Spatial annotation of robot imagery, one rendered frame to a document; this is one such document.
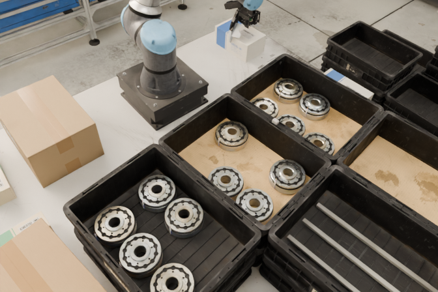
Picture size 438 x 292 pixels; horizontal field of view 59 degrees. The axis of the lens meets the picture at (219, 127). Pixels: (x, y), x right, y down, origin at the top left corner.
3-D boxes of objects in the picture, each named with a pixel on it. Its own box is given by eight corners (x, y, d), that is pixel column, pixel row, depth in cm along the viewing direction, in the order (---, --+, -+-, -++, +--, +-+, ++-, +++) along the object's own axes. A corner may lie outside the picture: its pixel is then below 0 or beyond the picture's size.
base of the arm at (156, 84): (134, 75, 146) (131, 54, 139) (170, 64, 152) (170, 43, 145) (150, 100, 138) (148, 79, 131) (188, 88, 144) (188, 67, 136)
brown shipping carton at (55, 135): (6, 133, 139) (-11, 102, 127) (64, 106, 149) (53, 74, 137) (43, 188, 124) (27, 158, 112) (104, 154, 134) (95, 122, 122)
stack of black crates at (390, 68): (308, 100, 237) (326, 38, 204) (338, 80, 251) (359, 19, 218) (362, 139, 218) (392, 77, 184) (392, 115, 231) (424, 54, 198)
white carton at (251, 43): (214, 42, 180) (215, 25, 174) (232, 32, 186) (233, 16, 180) (246, 62, 171) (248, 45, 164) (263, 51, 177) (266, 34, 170)
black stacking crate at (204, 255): (72, 230, 103) (60, 208, 94) (158, 167, 118) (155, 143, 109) (171, 347, 85) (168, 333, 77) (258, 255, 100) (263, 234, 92)
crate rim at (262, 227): (156, 146, 111) (155, 141, 109) (227, 96, 126) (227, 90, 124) (263, 238, 93) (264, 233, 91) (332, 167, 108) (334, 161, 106)
